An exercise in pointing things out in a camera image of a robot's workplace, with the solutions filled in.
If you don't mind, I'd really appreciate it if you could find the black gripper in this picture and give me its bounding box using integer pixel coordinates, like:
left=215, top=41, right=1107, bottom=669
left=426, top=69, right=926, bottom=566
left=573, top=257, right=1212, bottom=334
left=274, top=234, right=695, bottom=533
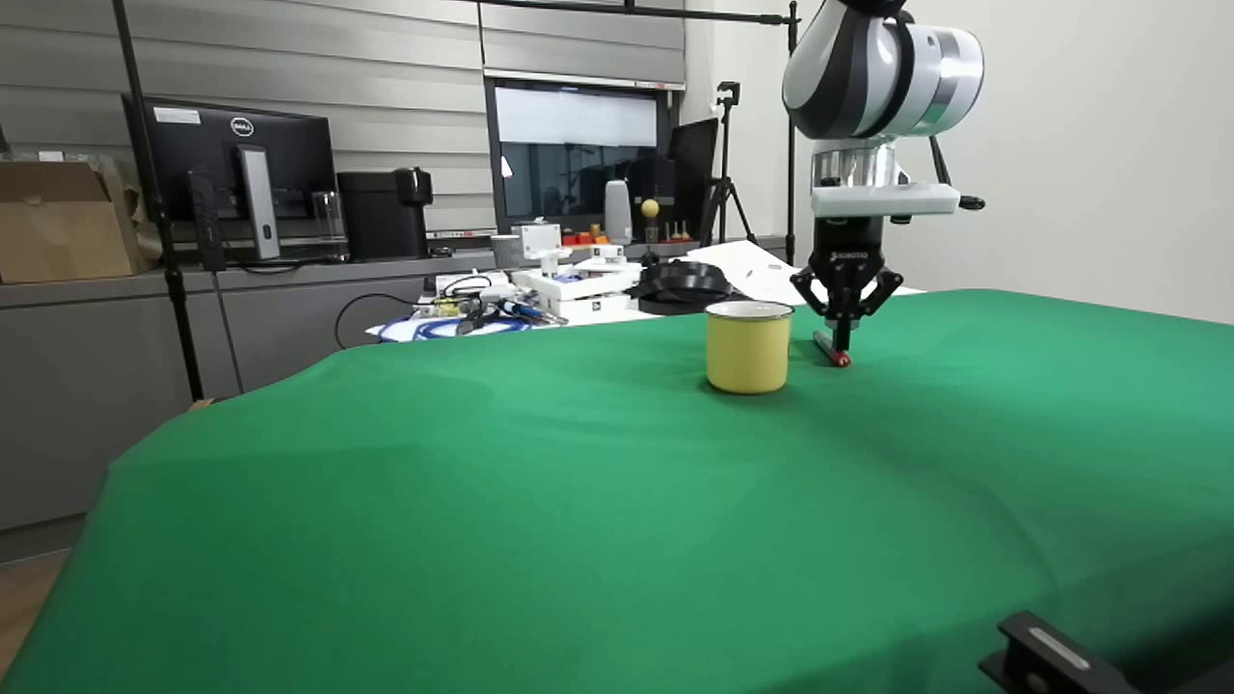
left=788, top=212, right=908, bottom=354

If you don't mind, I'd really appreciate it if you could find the large white paper sheet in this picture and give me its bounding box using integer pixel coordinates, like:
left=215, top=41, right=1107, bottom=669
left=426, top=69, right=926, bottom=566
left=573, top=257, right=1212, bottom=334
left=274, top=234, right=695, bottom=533
left=686, top=234, right=926, bottom=312

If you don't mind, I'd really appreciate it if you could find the yellow mug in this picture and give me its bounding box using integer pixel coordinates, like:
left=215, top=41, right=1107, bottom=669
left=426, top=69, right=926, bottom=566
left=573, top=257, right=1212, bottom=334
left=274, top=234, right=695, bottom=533
left=701, top=297, right=800, bottom=401

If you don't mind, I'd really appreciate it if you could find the black round coiled item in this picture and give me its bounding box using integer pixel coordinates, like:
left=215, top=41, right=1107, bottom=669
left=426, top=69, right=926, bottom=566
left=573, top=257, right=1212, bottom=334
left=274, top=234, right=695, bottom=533
left=630, top=254, right=738, bottom=320

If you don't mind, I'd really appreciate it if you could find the white upright speaker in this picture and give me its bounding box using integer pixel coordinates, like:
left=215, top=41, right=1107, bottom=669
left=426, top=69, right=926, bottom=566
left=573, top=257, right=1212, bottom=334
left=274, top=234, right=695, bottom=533
left=602, top=176, right=636, bottom=250

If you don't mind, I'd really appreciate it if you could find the white electronics box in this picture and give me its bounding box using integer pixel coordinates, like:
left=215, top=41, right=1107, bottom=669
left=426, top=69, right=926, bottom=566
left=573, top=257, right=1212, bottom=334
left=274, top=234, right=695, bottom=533
left=536, top=254, right=647, bottom=327

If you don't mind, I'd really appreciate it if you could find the small white box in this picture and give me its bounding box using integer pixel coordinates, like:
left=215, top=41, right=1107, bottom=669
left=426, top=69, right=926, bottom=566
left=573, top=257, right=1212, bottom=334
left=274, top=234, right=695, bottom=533
left=518, top=214, right=567, bottom=261

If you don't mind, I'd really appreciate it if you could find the green tablecloth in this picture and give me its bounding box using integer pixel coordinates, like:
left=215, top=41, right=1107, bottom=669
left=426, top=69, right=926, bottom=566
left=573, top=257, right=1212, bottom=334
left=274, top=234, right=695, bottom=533
left=0, top=284, right=1234, bottom=694

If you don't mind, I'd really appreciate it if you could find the black table clamp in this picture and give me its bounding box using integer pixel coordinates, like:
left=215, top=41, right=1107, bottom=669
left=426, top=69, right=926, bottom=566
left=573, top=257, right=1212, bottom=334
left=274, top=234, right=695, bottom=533
left=976, top=608, right=1142, bottom=694

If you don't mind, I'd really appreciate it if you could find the black computer box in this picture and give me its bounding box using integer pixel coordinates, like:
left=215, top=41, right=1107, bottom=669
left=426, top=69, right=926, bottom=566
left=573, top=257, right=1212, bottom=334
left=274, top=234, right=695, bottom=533
left=336, top=167, right=435, bottom=266

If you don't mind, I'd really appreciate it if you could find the black Dell monitor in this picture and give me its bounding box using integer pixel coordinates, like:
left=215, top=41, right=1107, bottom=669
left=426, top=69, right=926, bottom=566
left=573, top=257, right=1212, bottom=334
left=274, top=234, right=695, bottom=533
left=120, top=92, right=351, bottom=268

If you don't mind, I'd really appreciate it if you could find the black vertical stand pole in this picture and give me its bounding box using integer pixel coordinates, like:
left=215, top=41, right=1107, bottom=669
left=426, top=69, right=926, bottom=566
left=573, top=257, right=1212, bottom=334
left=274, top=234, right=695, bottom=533
left=109, top=0, right=212, bottom=405

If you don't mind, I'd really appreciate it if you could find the grey desk partition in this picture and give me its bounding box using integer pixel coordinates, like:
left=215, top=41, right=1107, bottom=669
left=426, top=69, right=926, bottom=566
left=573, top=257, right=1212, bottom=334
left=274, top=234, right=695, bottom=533
left=0, top=250, right=508, bottom=533

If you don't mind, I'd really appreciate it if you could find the brown cardboard box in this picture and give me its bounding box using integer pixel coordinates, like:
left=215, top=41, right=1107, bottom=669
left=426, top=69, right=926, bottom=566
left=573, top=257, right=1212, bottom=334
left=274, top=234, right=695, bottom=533
left=0, top=155, right=148, bottom=289

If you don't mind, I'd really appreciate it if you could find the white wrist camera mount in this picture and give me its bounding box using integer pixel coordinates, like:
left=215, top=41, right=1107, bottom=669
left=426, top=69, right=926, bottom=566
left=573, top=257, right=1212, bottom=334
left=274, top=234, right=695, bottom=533
left=805, top=181, right=992, bottom=225

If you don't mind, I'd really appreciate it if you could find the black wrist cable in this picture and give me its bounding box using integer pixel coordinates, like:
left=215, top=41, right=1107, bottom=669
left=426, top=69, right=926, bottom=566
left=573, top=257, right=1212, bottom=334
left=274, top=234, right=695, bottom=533
left=926, top=131, right=992, bottom=212

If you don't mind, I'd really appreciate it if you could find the black camera tripod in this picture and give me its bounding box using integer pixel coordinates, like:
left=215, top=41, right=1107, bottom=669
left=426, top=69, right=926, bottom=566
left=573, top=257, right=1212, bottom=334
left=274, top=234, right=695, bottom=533
left=698, top=76, right=764, bottom=250

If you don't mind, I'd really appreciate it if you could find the blue white cable bundle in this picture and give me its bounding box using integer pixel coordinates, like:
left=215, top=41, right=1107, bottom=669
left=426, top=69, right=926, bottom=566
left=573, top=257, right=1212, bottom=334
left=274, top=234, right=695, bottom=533
left=364, top=303, right=546, bottom=348

